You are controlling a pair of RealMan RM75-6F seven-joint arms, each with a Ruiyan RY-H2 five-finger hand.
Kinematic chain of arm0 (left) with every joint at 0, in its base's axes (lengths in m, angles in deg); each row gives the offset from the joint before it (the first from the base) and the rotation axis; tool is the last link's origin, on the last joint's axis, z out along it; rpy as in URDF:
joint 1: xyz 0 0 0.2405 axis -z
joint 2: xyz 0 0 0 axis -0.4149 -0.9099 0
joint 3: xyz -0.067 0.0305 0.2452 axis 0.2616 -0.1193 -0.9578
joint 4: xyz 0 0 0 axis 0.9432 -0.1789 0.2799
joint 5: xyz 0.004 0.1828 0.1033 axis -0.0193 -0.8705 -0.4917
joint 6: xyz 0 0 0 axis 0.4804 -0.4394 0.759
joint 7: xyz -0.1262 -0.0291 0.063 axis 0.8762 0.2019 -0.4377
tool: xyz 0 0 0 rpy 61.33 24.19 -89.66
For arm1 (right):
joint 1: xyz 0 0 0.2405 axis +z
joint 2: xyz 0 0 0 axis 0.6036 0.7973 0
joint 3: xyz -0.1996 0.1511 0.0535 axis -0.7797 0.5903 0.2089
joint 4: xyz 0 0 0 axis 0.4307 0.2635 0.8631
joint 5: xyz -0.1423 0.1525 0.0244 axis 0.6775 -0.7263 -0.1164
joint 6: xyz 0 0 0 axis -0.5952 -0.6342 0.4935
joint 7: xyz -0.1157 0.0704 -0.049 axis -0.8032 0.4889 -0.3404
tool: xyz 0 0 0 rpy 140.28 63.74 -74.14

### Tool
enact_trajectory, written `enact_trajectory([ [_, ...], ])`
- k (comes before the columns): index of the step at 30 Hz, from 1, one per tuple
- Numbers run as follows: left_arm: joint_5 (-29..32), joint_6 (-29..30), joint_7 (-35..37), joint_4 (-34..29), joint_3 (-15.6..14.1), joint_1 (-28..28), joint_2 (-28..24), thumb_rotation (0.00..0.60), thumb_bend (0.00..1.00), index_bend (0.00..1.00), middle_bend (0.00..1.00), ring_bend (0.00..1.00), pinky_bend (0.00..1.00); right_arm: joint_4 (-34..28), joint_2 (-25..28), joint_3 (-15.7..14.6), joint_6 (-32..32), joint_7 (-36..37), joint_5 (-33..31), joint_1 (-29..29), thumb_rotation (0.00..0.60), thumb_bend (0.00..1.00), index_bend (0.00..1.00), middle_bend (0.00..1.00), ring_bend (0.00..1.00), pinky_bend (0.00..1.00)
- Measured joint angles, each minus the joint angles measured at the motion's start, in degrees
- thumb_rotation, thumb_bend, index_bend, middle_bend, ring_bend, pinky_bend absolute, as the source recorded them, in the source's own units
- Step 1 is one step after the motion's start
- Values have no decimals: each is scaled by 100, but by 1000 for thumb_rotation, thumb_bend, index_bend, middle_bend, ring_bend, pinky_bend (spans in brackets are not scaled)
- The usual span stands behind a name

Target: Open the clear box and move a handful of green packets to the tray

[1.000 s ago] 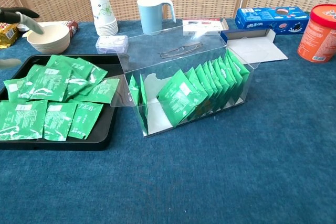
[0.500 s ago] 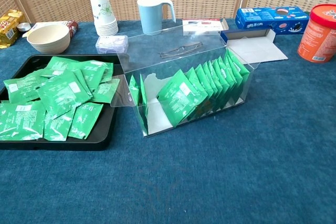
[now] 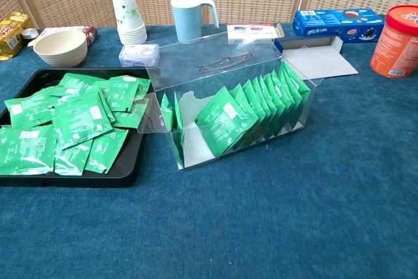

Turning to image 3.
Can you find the white and maroon food package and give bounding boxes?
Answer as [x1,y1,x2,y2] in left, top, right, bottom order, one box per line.
[27,25,99,48]

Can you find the white box red blue print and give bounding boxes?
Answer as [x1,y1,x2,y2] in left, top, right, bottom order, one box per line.
[227,22,285,46]

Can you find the cream bowl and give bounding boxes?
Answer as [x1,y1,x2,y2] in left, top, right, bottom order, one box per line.
[33,29,89,68]

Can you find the light blue handled mug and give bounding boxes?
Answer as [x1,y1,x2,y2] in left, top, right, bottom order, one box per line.
[170,0,219,45]

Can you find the blue white carton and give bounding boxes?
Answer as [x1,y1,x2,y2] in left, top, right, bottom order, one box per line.
[273,35,359,81]

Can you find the gold biscuit pack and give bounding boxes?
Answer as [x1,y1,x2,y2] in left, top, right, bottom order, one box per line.
[0,11,32,61]

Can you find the blue table cloth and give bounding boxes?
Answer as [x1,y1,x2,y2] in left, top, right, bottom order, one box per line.
[0,23,418,279]

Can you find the clear plastic wipes pack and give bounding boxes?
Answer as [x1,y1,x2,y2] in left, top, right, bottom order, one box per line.
[118,43,161,68]

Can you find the orange canister red lid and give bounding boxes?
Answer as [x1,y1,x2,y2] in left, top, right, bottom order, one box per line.
[370,4,418,79]

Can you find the floral paper cup stack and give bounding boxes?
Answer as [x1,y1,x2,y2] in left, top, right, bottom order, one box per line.
[111,0,148,46]

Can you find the black plastic tray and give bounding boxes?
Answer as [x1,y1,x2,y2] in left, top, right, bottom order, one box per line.
[0,67,163,188]

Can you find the blue cookie box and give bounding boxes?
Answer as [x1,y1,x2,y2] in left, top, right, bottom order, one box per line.
[292,7,386,44]

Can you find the clear acrylic storage box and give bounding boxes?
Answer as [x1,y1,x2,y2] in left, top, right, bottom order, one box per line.
[137,29,325,171]

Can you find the thin dark eyeglasses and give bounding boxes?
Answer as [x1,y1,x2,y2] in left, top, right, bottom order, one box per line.
[197,51,254,74]

